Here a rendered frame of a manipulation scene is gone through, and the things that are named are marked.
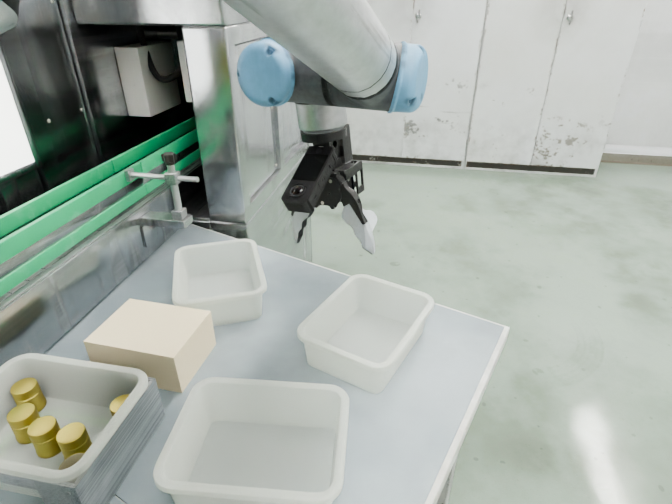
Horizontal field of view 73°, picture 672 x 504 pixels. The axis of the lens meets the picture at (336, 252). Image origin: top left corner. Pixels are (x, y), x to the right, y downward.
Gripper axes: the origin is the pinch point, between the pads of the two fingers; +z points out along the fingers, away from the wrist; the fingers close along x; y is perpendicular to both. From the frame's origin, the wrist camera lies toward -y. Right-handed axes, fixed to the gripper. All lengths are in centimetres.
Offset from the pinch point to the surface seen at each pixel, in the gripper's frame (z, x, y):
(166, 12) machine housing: -41, 51, 23
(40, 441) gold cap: 9.7, 20.1, -43.1
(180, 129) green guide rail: -12, 72, 37
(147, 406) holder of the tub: 10.7, 12.7, -32.3
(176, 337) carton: 7.9, 17.7, -21.4
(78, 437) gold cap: 9.3, 15.3, -40.7
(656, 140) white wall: 82, -72, 408
